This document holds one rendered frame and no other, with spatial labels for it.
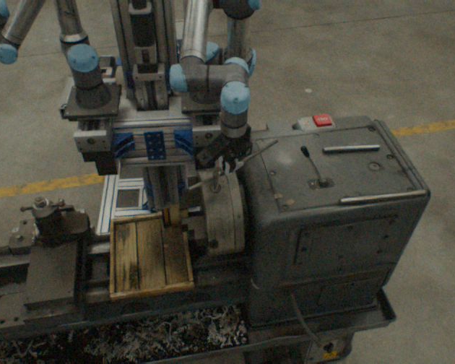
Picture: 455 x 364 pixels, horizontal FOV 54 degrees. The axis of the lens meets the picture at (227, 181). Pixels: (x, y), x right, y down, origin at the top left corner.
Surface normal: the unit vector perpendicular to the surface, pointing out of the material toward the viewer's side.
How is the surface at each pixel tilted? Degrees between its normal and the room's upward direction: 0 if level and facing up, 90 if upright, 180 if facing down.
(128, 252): 0
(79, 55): 8
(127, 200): 0
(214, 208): 36
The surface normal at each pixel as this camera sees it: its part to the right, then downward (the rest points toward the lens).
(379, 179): 0.00, -0.70
